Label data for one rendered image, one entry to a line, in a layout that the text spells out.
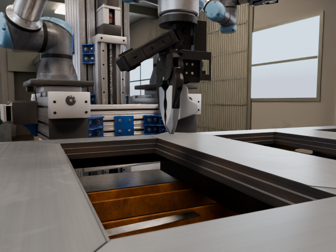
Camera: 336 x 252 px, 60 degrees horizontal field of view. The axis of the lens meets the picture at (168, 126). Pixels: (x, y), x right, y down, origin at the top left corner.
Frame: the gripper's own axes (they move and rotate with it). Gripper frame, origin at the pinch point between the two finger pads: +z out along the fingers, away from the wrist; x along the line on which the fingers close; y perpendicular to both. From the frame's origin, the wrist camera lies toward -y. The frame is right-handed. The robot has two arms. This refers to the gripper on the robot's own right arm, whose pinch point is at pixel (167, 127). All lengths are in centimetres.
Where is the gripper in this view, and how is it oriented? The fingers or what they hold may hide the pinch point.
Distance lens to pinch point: 54.5
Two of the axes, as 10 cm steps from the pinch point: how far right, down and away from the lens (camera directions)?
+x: -4.0, -0.8, 9.1
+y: 9.2, -0.3, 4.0
